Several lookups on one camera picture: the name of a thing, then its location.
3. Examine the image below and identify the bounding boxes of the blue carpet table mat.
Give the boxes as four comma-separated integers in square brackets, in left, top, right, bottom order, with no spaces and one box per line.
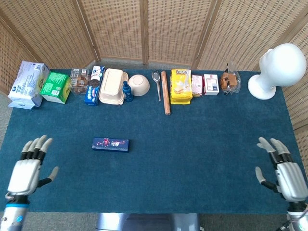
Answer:
[0,69,308,215]

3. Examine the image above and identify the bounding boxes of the white red box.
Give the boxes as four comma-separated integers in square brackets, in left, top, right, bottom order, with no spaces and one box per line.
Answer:
[203,74,220,96]

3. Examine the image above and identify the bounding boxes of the wicker folding screen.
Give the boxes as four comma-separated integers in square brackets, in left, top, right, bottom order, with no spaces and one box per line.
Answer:
[0,0,308,179]

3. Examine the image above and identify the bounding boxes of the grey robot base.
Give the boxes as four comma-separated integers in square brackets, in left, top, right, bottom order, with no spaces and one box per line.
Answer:
[95,213,202,231]

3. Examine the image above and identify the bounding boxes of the wooden rolling pin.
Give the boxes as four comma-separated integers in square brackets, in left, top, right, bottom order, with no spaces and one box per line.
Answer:
[160,71,171,116]

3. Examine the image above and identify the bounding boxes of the white blue tissue pack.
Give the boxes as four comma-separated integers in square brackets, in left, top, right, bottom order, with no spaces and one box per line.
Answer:
[7,60,51,110]

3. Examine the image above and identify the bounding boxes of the blue spray bottle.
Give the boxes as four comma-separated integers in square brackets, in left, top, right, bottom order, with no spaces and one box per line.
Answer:
[122,80,133,103]

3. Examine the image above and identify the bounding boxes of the blue Oreo cookie box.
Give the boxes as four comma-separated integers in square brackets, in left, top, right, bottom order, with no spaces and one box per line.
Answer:
[83,65,106,106]

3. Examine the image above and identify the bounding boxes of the clear bag of cookies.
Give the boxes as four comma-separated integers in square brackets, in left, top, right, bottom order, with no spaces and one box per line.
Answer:
[220,60,242,96]

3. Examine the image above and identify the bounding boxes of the green tissue pack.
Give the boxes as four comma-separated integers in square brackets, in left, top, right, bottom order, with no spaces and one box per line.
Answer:
[39,71,72,104]

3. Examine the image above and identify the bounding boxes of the white foam mannequin head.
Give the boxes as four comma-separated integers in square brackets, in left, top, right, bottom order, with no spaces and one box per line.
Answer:
[247,43,307,100]

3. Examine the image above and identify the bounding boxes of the small pink box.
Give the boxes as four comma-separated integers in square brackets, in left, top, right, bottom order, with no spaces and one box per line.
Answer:
[191,75,205,98]

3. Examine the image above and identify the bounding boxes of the beige lidded lunch box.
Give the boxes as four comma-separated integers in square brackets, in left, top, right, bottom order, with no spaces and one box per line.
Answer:
[98,68,129,105]

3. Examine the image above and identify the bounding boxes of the metal spoon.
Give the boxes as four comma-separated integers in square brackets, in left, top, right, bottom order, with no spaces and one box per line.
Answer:
[151,70,162,102]

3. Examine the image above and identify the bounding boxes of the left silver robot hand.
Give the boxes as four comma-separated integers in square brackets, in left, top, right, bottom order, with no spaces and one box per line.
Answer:
[5,134,59,197]

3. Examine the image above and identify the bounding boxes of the yellow snack bag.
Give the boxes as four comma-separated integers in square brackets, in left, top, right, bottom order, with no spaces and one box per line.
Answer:
[170,69,193,105]

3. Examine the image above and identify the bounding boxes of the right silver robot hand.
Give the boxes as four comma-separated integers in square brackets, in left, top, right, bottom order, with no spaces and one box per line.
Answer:
[255,137,308,203]

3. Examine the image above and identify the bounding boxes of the blue glasses case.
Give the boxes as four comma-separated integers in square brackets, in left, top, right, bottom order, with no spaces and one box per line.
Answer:
[91,137,130,153]

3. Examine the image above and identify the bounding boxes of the beige upturned bowl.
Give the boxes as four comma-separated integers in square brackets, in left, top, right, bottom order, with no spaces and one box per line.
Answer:
[128,74,150,97]

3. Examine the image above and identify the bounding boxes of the clear plastic snack box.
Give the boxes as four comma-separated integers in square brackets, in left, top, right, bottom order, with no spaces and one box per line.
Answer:
[70,68,90,95]

